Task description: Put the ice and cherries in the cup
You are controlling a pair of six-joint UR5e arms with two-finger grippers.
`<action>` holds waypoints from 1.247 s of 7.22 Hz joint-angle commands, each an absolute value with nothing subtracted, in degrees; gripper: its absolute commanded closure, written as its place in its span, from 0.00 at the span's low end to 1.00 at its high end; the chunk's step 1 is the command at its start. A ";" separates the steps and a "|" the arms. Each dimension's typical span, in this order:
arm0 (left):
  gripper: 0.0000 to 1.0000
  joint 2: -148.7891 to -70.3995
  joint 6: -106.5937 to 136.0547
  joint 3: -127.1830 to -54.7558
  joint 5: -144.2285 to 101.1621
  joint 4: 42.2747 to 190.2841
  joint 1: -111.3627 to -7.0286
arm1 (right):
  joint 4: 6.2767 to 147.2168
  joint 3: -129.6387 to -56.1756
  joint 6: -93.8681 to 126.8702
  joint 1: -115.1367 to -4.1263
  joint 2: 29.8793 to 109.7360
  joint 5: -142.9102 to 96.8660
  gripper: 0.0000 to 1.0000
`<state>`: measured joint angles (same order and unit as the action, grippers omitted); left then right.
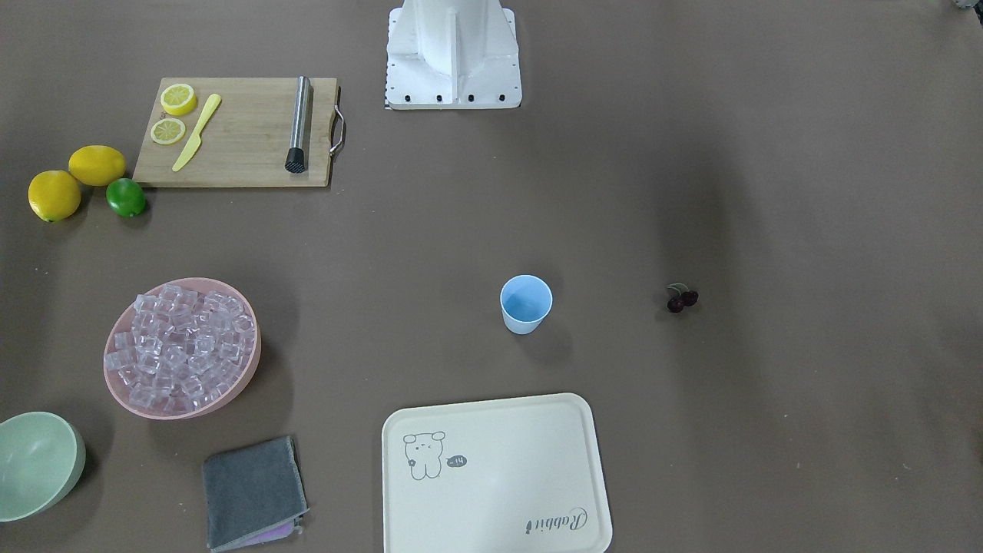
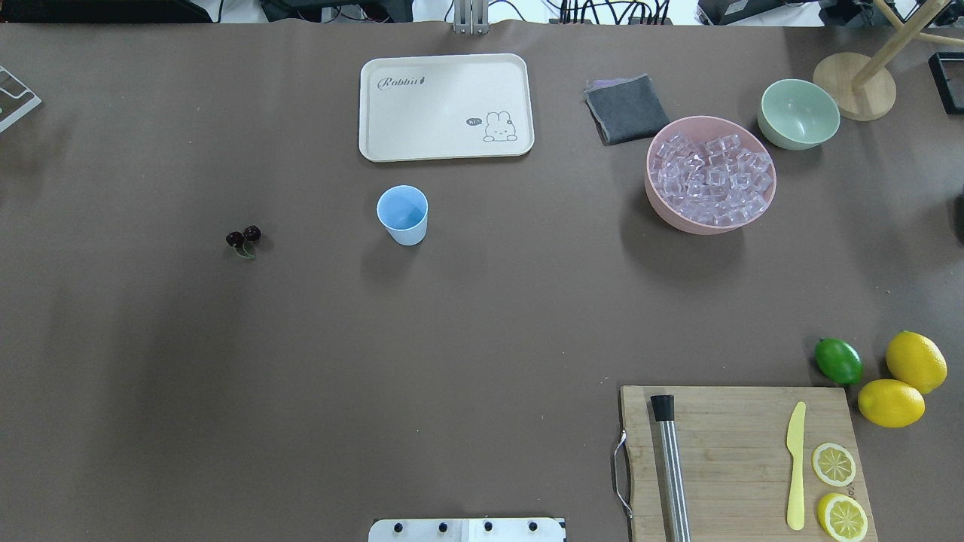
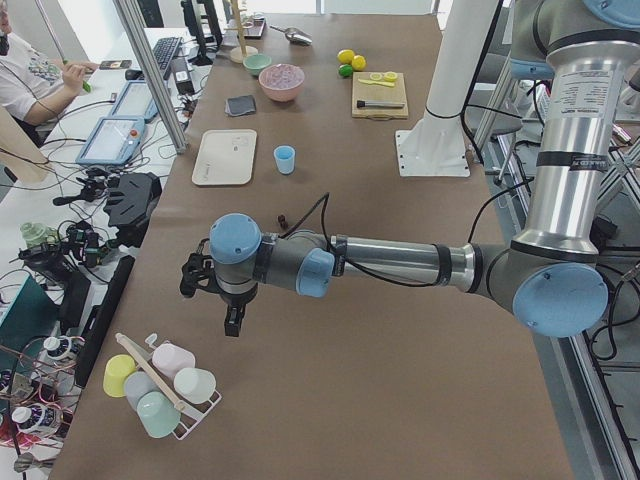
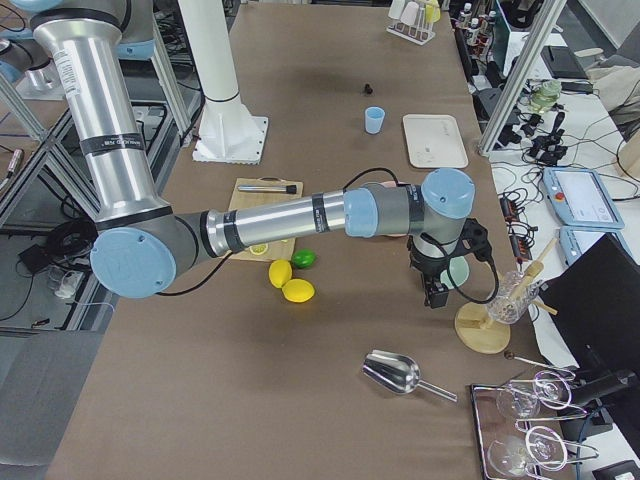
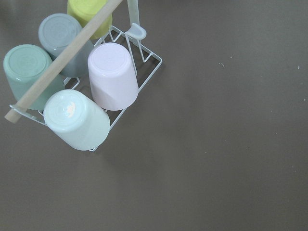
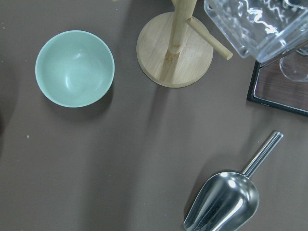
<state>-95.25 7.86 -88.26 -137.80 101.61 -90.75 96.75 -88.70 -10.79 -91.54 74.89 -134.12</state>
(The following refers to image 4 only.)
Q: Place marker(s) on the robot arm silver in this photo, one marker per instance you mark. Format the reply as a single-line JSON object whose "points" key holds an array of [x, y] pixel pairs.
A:
{"points": [[142, 245]]}

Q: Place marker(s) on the clear textured glass mug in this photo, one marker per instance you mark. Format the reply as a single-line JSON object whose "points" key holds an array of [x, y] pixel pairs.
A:
{"points": [[513, 298]]}

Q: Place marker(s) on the white wire cup rack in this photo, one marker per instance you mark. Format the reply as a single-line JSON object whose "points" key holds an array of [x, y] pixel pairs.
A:
{"points": [[419, 34]]}

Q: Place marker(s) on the cream rabbit serving tray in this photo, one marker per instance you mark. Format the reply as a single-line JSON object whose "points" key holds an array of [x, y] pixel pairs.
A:
{"points": [[434, 141]]}

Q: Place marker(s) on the steel ice scoop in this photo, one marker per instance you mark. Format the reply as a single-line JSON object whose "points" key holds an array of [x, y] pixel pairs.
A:
{"points": [[400, 374]]}

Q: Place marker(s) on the mint green bowl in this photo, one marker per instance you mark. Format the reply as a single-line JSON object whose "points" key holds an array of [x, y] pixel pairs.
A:
{"points": [[459, 270]]}

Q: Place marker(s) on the wine glass upper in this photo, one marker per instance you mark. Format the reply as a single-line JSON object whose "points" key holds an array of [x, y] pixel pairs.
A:
{"points": [[523, 399]]}

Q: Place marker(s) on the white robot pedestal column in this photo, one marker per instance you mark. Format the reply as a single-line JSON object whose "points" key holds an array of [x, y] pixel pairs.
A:
{"points": [[228, 132]]}

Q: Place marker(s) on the white plastic cup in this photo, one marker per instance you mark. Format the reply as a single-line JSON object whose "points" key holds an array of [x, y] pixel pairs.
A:
{"points": [[396, 9]]}

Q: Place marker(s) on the green lime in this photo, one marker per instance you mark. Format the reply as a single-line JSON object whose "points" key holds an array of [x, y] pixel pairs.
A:
{"points": [[303, 258]]}

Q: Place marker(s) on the light blue plastic cup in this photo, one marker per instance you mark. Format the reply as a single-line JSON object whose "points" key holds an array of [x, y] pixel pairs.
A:
{"points": [[374, 117]]}

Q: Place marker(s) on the wine glass lower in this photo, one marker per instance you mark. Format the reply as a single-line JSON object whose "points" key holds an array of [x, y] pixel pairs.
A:
{"points": [[540, 451]]}

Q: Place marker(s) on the black monitor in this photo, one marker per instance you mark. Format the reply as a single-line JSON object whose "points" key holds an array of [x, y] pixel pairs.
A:
{"points": [[597, 303]]}

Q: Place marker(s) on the yellow lemon front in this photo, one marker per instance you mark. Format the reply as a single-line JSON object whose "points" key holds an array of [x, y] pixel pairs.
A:
{"points": [[298, 290]]}

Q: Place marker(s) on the wooden cup tree stand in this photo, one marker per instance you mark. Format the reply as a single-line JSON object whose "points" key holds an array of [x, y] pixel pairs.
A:
{"points": [[481, 334]]}

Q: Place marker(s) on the lemon slice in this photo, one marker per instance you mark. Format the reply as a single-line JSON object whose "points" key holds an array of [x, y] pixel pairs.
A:
{"points": [[259, 249]]}

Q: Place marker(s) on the aluminium frame post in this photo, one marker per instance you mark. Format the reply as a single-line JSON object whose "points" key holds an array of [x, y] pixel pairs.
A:
{"points": [[541, 29]]}

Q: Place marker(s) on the yellow lemon near lime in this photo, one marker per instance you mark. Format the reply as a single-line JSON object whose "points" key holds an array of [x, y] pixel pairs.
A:
{"points": [[280, 272]]}

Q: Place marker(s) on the blue teach pendant near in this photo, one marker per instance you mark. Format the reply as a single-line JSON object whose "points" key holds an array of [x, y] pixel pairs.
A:
{"points": [[575, 241]]}

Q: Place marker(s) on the yellow plastic cup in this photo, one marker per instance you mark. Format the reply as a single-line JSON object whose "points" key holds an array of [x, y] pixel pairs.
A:
{"points": [[432, 11]]}

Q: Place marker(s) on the bamboo cutting board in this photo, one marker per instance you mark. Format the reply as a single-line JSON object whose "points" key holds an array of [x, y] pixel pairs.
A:
{"points": [[279, 249]]}

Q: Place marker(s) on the blue teach pendant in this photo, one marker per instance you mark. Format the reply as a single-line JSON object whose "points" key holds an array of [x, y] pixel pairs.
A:
{"points": [[579, 198], [575, 241]]}

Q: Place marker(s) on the long bar spoon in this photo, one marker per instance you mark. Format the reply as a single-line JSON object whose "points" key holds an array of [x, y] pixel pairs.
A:
{"points": [[509, 355]]}

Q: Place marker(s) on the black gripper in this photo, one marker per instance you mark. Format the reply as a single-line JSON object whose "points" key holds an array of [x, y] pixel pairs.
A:
{"points": [[425, 267]]}

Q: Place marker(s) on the pink bowl of ice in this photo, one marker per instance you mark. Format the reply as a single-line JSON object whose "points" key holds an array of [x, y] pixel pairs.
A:
{"points": [[392, 184]]}

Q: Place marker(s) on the pink plastic cup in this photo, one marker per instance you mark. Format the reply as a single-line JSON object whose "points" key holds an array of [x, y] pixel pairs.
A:
{"points": [[409, 13]]}

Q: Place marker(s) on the wire wine glass rack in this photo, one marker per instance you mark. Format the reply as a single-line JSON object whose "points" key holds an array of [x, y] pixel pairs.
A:
{"points": [[516, 426]]}

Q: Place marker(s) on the blue teach pendant far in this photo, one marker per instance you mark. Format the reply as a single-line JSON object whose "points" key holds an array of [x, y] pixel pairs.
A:
{"points": [[579, 198]]}

